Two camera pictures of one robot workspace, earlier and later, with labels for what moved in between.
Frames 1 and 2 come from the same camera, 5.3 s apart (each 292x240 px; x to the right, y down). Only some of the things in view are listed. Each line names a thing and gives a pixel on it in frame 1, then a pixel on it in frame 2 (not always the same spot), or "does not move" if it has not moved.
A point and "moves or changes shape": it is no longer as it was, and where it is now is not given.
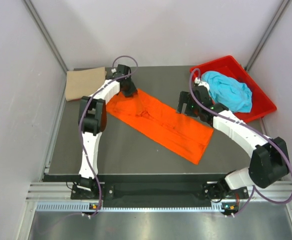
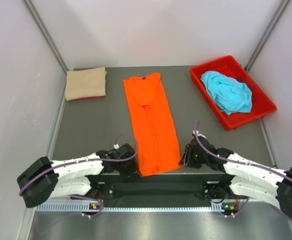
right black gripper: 185,98 → 187,161
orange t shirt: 184,136 moves or changes shape
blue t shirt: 224,89 does not move
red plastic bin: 262,103 does not move
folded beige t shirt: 81,83 does not move
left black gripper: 133,90 → 132,171
